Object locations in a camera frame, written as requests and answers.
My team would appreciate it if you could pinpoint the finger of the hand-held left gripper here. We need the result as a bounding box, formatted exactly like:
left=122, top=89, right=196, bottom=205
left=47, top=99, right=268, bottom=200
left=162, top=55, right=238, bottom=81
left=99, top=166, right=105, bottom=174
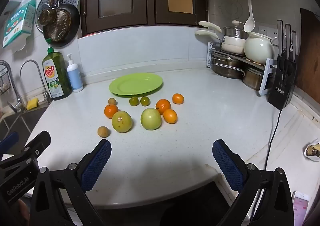
left=22, top=130, right=52, bottom=164
left=0, top=131, right=20, bottom=154

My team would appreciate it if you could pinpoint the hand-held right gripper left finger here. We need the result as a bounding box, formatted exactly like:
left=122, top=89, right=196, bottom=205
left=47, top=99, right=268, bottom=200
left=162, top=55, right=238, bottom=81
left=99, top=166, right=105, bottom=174
left=29, top=138, right=112, bottom=226

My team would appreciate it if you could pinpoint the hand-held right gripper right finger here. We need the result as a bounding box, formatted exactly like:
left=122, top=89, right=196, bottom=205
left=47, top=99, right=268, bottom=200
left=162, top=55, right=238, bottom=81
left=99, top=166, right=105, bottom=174
left=212, top=139, right=294, bottom=226

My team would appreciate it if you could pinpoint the brown kiwi fruit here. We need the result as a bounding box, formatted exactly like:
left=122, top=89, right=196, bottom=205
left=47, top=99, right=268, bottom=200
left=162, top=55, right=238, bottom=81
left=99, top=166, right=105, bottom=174
left=97, top=126, right=110, bottom=138

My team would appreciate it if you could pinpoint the green apple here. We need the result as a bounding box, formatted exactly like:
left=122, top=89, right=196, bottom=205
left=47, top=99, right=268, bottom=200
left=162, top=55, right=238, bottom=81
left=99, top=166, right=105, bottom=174
left=140, top=108, right=162, bottom=130
left=111, top=110, right=133, bottom=133

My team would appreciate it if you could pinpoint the orange tangerine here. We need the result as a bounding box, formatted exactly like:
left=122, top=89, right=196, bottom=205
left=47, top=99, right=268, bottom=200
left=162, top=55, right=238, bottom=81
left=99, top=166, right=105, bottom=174
left=155, top=99, right=171, bottom=115
left=104, top=104, right=119, bottom=119

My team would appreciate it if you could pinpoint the green plate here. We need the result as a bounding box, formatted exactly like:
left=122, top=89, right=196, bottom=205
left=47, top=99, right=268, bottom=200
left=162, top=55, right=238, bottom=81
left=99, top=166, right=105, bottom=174
left=109, top=73, right=163, bottom=98

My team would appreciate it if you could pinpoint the kitchen sink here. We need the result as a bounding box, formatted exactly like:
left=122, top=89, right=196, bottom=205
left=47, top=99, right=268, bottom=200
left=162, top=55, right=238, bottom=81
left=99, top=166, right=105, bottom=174
left=0, top=106, right=49, bottom=142

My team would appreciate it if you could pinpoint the yellow sponge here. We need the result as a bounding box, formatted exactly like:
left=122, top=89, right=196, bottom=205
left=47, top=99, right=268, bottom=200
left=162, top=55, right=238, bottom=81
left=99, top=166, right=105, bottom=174
left=26, top=98, right=39, bottom=111

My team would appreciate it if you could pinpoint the curved steel faucet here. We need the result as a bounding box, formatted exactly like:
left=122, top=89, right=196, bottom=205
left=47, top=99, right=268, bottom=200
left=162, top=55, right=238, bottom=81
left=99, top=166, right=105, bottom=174
left=19, top=59, right=53, bottom=104

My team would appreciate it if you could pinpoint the green dish soap bottle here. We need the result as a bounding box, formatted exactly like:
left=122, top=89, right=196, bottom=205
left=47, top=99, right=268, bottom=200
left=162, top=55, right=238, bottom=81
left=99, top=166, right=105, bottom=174
left=42, top=39, right=73, bottom=101

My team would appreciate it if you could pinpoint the white blue pump bottle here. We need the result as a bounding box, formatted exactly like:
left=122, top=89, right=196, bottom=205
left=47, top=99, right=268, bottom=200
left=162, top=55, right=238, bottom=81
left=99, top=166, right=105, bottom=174
left=66, top=53, right=84, bottom=93

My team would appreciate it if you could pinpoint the white smartphone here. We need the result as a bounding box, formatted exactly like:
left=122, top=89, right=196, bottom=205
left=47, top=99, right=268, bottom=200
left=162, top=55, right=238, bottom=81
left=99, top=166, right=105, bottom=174
left=292, top=190, right=310, bottom=226

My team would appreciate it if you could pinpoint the crumpled food wrapper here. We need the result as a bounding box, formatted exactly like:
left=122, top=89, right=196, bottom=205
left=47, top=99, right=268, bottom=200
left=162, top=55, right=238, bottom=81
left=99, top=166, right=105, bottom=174
left=304, top=141, right=320, bottom=161

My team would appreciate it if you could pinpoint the small steel pot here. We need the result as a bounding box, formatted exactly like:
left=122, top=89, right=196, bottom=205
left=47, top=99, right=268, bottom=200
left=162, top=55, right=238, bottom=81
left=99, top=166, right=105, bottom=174
left=242, top=66, right=265, bottom=91

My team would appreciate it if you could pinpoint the steel pot rack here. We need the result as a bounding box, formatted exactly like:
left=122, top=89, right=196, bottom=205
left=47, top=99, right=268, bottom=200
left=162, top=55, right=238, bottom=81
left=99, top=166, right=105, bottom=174
left=207, top=41, right=277, bottom=97

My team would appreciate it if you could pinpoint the black knife block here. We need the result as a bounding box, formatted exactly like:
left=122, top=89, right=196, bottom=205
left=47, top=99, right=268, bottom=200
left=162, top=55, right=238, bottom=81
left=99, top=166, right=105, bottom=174
left=266, top=52, right=298, bottom=110

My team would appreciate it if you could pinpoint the large steel pot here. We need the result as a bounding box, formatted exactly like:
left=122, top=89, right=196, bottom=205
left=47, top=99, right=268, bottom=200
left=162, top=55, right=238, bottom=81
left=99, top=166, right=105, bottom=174
left=212, top=56, right=245, bottom=79

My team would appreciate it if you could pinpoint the white ceramic pan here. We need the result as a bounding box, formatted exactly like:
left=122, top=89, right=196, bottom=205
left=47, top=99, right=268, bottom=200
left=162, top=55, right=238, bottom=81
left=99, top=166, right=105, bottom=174
left=195, top=30, right=247, bottom=55

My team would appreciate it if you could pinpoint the brass colander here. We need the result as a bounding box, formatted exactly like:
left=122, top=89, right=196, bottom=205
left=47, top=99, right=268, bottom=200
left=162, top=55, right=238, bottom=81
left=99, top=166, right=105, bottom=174
left=46, top=8, right=73, bottom=41

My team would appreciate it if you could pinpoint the white ceramic pot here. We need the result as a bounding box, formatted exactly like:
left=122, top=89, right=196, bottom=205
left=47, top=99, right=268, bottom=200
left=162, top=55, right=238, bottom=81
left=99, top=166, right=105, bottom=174
left=244, top=32, right=277, bottom=64

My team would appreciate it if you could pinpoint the small brass strainer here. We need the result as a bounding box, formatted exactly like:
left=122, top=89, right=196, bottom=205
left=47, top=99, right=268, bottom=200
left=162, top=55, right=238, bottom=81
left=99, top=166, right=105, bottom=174
left=38, top=0, right=58, bottom=27

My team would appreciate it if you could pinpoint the black frying pan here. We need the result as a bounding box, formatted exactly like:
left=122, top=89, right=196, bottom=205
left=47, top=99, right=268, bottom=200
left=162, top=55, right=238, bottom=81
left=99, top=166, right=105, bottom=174
left=43, top=0, right=81, bottom=48

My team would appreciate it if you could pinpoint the steel pot with lid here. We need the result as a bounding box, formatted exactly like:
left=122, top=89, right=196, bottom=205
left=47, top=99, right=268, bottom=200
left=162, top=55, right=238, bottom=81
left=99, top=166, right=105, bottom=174
left=223, top=20, right=248, bottom=39

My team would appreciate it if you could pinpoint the brown wooden board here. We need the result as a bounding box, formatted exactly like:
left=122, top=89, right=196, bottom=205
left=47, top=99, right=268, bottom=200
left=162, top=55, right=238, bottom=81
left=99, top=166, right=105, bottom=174
left=296, top=8, right=320, bottom=97

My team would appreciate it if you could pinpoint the white ladle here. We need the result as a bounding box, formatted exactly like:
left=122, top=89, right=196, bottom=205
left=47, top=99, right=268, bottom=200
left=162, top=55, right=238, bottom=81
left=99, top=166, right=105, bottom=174
left=244, top=0, right=255, bottom=33

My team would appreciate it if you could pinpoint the black cable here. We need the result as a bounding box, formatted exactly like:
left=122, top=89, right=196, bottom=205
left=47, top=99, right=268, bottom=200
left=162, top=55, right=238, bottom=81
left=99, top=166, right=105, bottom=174
left=264, top=108, right=282, bottom=171

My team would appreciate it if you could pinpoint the wire sink caddy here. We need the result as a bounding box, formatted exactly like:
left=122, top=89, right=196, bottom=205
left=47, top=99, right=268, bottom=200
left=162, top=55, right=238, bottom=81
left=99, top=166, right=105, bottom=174
left=0, top=69, right=12, bottom=95

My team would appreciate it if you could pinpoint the green white wall box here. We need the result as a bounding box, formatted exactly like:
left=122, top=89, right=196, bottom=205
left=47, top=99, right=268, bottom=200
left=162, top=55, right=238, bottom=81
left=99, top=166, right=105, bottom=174
left=2, top=0, right=37, bottom=48

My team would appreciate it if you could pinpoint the white wall outlet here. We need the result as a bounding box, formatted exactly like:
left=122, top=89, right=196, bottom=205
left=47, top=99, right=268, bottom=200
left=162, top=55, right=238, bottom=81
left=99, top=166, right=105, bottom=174
left=257, top=25, right=279, bottom=46

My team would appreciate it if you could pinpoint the steel handled knife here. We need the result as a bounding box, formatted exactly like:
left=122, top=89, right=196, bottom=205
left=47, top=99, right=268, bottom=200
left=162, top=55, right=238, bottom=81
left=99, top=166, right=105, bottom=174
left=285, top=24, right=292, bottom=57
left=291, top=30, right=297, bottom=57
left=277, top=19, right=284, bottom=56

